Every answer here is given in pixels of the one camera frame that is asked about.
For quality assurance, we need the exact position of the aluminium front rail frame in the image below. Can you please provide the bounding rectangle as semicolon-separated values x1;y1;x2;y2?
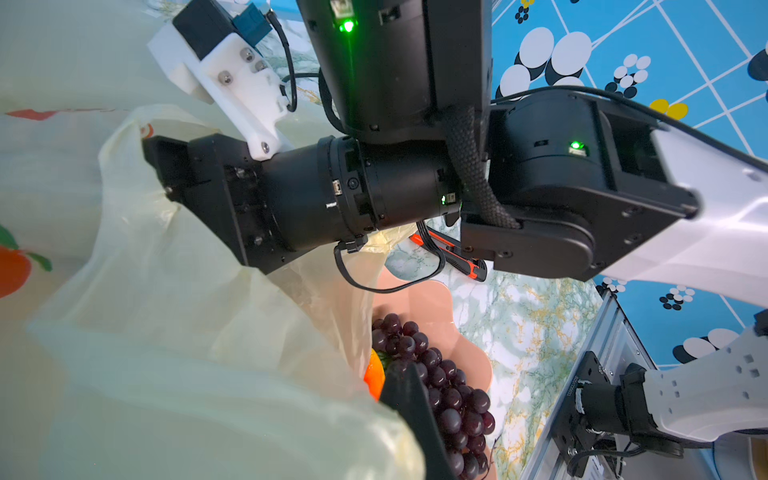
520;290;768;480

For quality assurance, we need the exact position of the translucent yellowish plastic bag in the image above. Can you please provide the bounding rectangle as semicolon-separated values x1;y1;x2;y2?
1;1;425;479

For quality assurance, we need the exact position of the dark purple grape bunch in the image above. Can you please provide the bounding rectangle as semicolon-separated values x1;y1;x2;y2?
371;313;496;479

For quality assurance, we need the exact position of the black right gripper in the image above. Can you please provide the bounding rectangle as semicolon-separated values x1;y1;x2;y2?
142;134;372;274

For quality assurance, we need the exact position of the pink scalloped fruit plate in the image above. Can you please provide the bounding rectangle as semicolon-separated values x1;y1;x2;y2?
373;280;493;390

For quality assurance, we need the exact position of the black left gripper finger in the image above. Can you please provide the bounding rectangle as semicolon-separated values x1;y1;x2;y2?
379;361;456;479

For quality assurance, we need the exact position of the red yellow mango fruit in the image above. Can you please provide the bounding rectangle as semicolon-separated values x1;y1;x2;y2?
363;350;386;401

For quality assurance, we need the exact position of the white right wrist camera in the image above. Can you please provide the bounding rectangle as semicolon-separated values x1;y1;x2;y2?
148;1;289;161

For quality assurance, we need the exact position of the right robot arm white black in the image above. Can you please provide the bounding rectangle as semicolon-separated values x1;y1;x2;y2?
144;1;767;306

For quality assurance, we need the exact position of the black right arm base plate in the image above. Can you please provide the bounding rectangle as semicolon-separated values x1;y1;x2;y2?
551;351;617;479

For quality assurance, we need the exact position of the red black utility knife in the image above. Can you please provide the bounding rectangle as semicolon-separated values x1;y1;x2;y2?
428;227;488;282

